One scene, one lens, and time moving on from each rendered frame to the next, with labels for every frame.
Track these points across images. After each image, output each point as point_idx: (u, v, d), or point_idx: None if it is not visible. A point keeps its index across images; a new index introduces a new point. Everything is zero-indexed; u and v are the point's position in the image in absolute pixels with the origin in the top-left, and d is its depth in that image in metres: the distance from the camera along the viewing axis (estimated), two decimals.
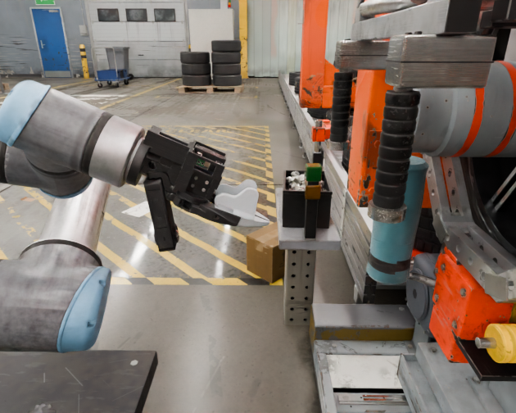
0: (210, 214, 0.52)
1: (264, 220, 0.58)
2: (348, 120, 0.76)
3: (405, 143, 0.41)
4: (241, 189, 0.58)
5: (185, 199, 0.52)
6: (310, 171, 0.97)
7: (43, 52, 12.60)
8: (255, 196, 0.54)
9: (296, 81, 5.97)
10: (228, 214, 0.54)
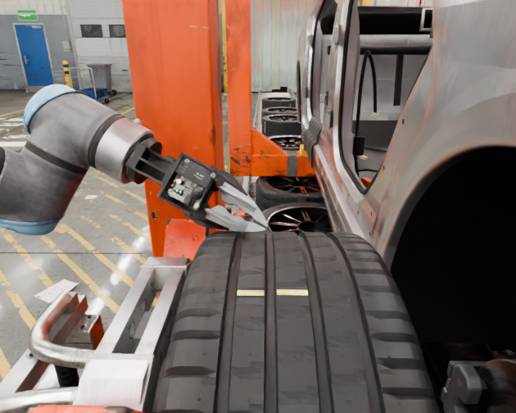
0: (198, 224, 0.58)
1: (262, 225, 0.57)
2: (79, 381, 0.74)
3: None
4: (237, 198, 0.55)
5: (180, 206, 0.58)
6: None
7: (26, 67, 12.59)
8: (233, 225, 0.54)
9: (262, 114, 5.96)
10: (217, 225, 0.57)
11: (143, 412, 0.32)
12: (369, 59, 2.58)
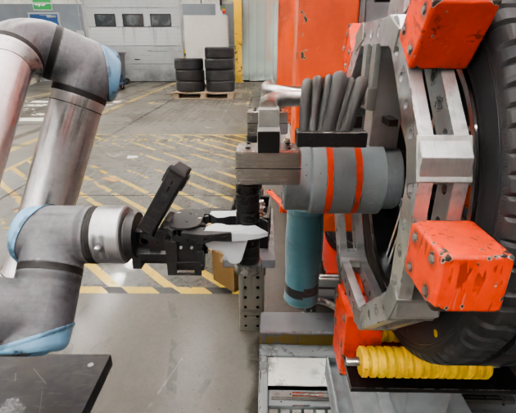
0: (209, 212, 0.63)
1: (263, 224, 0.60)
2: None
3: (250, 220, 0.56)
4: (228, 251, 0.57)
5: None
6: None
7: None
8: None
9: None
10: None
11: None
12: None
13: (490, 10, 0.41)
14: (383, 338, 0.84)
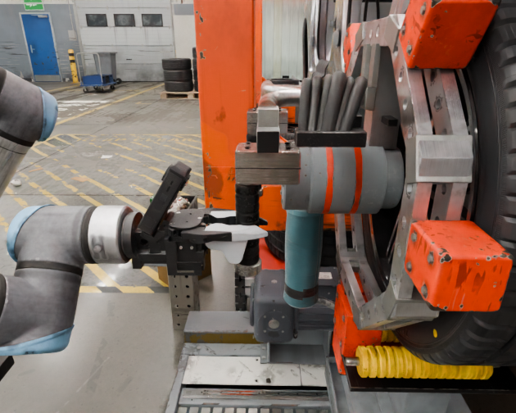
0: (208, 212, 0.63)
1: (263, 224, 0.60)
2: None
3: (249, 220, 0.56)
4: (228, 251, 0.57)
5: None
6: (151, 201, 1.15)
7: (32, 56, 12.79)
8: None
9: None
10: None
11: None
12: (372, 10, 2.78)
13: (489, 10, 0.41)
14: (383, 338, 0.84)
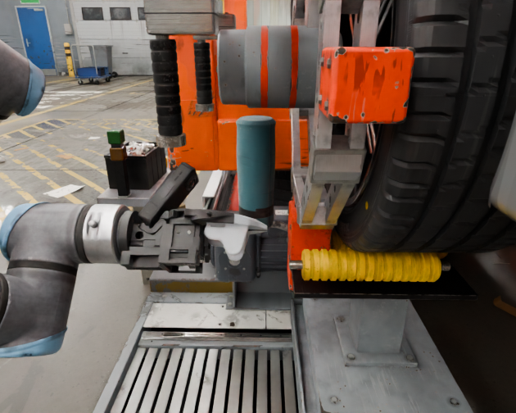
0: None
1: (262, 229, 0.58)
2: (211, 84, 0.87)
3: (165, 80, 0.53)
4: (227, 241, 0.56)
5: None
6: (109, 135, 1.12)
7: (28, 50, 12.75)
8: (239, 255, 0.59)
9: None
10: None
11: None
12: None
13: None
14: None
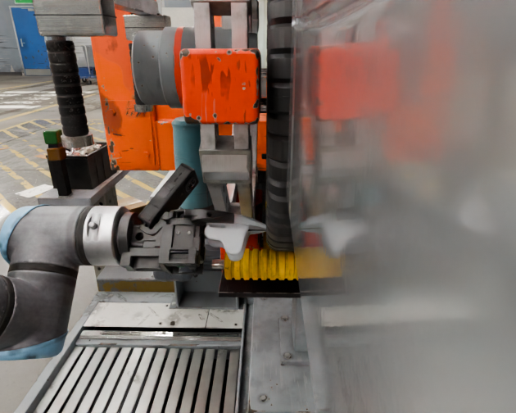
0: None
1: (262, 229, 0.58)
2: None
3: (63, 81, 0.53)
4: (228, 241, 0.56)
5: None
6: (45, 135, 1.12)
7: (22, 50, 12.76)
8: (240, 256, 0.59)
9: None
10: None
11: None
12: None
13: None
14: None
